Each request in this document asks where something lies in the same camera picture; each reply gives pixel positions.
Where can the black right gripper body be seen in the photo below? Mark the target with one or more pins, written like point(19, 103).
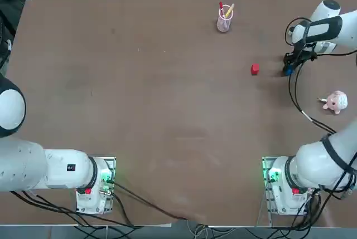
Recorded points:
point(299, 52)

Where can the blue magnetic block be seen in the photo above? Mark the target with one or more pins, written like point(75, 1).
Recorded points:
point(289, 71)

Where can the red magnetic block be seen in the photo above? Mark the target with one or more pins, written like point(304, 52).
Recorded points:
point(254, 69)

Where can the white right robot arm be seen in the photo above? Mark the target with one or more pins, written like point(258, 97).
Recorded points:
point(348, 27)

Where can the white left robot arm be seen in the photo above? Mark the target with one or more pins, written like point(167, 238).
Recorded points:
point(28, 163)

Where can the pink plush pig toy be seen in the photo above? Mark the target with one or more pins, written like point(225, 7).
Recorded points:
point(334, 102)

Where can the clear pink pen cup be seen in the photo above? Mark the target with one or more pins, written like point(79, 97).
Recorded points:
point(224, 26)

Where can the yellow pen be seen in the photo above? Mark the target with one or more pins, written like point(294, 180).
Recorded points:
point(229, 11)

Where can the red capped marker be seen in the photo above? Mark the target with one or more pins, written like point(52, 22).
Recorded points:
point(221, 6)

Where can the metal base plate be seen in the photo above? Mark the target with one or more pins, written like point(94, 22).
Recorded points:
point(265, 166)
point(113, 163)

